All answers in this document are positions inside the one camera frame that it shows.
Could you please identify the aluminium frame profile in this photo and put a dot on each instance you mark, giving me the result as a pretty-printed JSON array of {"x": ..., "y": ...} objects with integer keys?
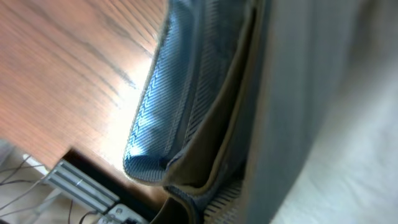
[{"x": 82, "y": 187}]

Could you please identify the khaki green shorts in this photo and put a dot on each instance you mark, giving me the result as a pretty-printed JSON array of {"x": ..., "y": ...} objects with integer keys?
[{"x": 271, "y": 112}]

